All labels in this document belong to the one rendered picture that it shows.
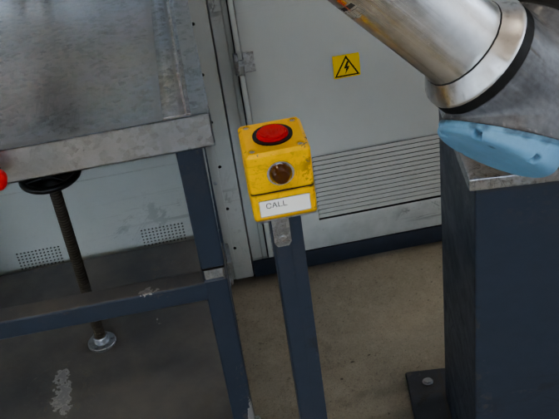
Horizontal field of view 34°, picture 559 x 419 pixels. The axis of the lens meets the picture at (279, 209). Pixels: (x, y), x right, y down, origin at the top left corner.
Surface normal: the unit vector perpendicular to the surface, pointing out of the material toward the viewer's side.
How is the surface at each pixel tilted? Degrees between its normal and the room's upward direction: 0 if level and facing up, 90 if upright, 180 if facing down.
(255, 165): 90
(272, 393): 0
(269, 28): 90
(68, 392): 0
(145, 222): 90
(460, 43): 88
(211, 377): 0
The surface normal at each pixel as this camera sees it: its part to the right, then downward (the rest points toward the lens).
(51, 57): -0.12, -0.81
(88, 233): 0.15, 0.55
